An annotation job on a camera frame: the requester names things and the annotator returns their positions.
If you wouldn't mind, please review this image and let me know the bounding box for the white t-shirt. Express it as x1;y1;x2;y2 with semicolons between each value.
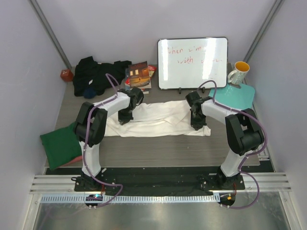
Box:
105;100;211;138

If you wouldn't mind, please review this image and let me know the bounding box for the brown Edward Tulane book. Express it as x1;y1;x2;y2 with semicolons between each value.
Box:
128;61;151;89

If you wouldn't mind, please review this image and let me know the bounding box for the red Treehouse book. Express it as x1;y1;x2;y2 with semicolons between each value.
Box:
126;65;158;93

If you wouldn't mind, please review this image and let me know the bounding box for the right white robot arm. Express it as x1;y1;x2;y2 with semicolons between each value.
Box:
186;91;265;189

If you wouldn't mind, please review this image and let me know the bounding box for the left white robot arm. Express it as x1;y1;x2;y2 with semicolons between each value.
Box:
71;88;144;192

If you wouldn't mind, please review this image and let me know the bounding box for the dark blue cloth ball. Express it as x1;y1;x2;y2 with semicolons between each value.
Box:
83;87;96;99

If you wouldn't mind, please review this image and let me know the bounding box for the teal cutting board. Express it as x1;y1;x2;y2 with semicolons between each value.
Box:
215;84;255;110

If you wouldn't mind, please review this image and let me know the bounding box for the black t-shirt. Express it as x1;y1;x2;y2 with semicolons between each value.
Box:
72;56;132;97

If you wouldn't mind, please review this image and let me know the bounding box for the white mug yellow inside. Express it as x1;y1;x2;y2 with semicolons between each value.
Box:
227;61;250;85

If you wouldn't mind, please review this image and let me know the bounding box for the white whiteboard with writing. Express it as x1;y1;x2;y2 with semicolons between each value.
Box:
157;37;228;90

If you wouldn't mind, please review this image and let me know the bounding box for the folded pink t-shirt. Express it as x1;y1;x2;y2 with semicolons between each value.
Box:
63;156;83;167

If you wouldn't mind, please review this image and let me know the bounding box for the folded green t-shirt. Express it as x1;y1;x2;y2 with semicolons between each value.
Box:
40;123;82;171

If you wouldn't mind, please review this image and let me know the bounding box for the red cube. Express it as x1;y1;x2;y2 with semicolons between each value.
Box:
60;69;74;82

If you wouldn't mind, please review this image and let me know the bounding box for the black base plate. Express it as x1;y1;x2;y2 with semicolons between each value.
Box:
45;165;246;196

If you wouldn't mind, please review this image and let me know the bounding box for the slotted cable duct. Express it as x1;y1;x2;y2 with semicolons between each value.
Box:
41;194;220;204

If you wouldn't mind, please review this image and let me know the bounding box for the right aluminium frame post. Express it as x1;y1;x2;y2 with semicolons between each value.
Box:
243;0;285;63

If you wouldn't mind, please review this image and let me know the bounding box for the aluminium frame post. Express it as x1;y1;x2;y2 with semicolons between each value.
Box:
28;0;72;69
243;0;285;63

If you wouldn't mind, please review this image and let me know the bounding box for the left aluminium frame post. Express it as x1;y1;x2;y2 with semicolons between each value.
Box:
28;0;72;69

